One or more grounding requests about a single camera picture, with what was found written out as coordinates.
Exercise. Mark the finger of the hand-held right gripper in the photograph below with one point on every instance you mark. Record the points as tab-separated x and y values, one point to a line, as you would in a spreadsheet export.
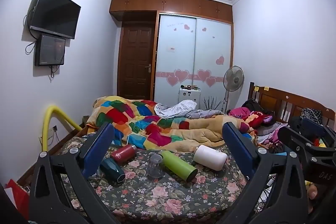
290	138
313	127

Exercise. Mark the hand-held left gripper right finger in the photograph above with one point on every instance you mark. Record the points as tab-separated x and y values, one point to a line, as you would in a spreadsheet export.
237	151

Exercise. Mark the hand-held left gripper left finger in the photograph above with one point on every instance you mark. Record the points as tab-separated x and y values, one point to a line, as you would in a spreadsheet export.
97	151

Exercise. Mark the dark teal faceted cup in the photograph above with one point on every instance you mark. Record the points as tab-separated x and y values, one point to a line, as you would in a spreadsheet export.
113	170

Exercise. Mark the white cup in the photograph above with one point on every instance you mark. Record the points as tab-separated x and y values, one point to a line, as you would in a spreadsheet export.
211	157

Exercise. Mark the clear glass cup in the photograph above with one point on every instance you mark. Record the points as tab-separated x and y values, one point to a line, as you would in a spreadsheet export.
155	166

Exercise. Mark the person's right hand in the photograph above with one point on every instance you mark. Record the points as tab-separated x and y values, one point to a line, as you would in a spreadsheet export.
312	192

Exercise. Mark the black polka-dot bag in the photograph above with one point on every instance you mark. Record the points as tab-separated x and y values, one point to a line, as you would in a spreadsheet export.
311	113

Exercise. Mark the red bottle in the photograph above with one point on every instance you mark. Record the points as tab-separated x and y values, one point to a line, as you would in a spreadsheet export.
122	153

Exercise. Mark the red plush toy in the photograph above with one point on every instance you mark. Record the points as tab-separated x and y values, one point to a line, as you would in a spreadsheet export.
258	117

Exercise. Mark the wooden bed headboard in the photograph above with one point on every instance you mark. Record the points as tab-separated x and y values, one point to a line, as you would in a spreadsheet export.
281	100

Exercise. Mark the pink cloth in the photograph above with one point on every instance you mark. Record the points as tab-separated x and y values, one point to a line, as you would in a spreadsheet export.
240	111

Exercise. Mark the dark decorative twigs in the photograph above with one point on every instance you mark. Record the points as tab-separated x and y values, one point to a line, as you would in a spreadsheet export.
211	103

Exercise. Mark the yellow foam pipe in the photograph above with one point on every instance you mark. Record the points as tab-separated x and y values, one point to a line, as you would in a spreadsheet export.
56	109

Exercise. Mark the green bottle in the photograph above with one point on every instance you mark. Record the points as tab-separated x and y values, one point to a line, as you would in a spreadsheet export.
178	165

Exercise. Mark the colourful patchwork blanket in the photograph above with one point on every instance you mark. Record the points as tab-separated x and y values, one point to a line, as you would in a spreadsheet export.
162	129

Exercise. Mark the white appliance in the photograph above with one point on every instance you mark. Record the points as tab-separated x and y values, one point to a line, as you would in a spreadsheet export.
189	98

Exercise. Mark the standing fan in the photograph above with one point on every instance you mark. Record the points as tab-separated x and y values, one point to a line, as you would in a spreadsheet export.
233	79

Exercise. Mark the grey striped cloth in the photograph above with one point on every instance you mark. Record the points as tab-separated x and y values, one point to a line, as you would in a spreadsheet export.
176	108

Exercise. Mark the floral bed sheet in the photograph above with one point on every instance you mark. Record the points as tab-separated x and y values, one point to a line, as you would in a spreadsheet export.
168	197

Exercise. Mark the red bag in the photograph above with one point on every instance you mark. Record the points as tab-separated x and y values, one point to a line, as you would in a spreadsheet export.
19	195

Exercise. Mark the brown wooden door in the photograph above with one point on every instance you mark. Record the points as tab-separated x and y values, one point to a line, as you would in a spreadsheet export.
135	61

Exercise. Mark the wardrobe with heart stickers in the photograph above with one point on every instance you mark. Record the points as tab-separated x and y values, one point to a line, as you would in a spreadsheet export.
194	56

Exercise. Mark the wooden overhead cabinet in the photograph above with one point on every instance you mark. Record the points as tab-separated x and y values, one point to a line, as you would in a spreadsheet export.
170	3

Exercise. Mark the small black wall monitor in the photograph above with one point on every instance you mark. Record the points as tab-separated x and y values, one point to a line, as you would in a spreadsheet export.
50	50

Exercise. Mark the wall-mounted black television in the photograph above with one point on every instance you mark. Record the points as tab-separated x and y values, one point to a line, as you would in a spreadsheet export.
56	12

